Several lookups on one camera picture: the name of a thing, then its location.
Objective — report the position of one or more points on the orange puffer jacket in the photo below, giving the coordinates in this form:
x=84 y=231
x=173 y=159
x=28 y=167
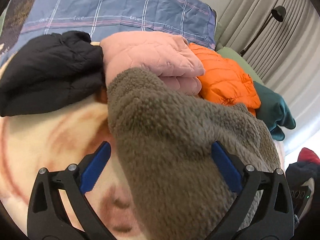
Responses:
x=225 y=80

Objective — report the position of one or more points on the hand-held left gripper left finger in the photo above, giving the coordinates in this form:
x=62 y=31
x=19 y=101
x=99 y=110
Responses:
x=96 y=168

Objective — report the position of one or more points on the pink cream printed blanket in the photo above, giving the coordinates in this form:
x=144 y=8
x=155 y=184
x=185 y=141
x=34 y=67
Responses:
x=50 y=142

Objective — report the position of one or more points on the landscape print pillow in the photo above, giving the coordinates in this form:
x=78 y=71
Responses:
x=20 y=12

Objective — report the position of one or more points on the black puffer jacket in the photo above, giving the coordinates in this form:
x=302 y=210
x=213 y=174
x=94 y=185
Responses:
x=50 y=72

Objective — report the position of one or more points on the dark teal sweatshirt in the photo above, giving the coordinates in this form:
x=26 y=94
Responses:
x=272 y=105

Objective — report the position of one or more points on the beige curtain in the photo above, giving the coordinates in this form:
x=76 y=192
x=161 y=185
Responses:
x=295 y=55

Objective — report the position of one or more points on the black floor lamp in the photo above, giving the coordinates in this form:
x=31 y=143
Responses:
x=278 y=12

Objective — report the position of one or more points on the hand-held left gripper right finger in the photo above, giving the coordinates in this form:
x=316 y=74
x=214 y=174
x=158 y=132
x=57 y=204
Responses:
x=226 y=168

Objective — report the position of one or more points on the brown fleece coat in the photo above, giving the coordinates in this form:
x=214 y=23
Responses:
x=175 y=130

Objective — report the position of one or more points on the pink quilted jacket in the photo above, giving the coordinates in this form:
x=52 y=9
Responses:
x=150 y=52

